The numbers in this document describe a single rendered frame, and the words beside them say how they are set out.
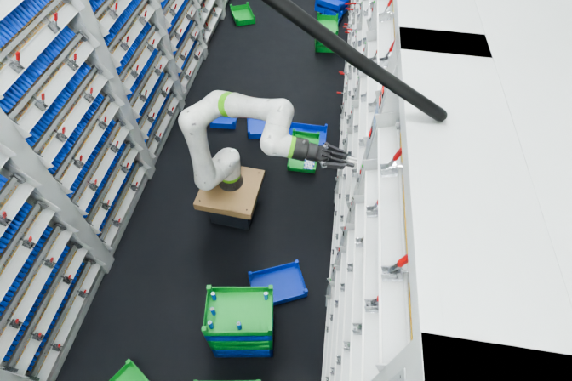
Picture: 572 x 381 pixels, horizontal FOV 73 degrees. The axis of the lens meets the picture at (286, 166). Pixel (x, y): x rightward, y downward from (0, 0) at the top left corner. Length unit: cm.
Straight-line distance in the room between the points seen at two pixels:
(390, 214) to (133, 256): 193
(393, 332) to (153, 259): 192
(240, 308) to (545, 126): 145
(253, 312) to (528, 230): 140
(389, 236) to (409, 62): 38
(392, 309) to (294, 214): 182
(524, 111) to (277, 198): 198
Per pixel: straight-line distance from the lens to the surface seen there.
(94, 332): 247
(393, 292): 82
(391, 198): 93
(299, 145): 154
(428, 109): 74
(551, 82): 98
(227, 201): 224
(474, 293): 60
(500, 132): 81
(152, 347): 234
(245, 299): 190
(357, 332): 117
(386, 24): 149
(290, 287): 234
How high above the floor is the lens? 219
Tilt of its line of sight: 51 degrees down
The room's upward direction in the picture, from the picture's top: 2 degrees clockwise
